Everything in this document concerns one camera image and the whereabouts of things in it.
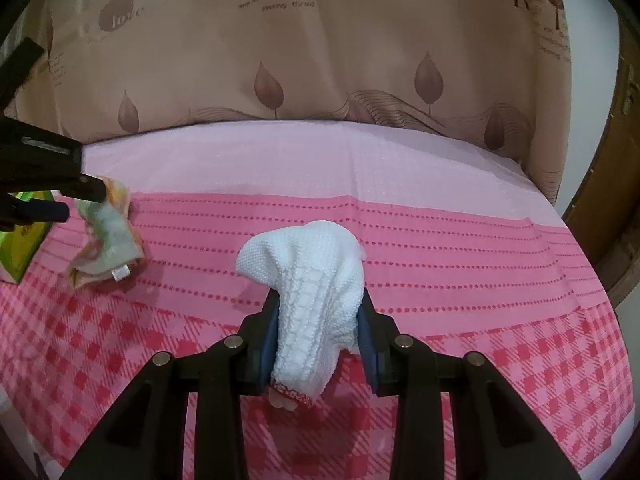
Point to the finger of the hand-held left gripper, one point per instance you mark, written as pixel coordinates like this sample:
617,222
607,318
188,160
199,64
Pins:
90,191
45,211

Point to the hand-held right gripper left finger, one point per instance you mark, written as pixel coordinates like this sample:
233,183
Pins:
265,345

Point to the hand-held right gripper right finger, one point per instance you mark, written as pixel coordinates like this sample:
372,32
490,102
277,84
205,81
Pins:
370,350

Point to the pale green printed sock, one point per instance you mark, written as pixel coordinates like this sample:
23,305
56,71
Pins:
110,240

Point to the white knitted sock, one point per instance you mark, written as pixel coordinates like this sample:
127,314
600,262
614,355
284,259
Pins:
310,300

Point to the green tissue box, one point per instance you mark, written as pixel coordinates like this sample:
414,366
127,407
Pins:
20,250

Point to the beige leaf printed curtain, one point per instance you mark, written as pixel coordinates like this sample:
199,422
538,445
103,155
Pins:
350,60

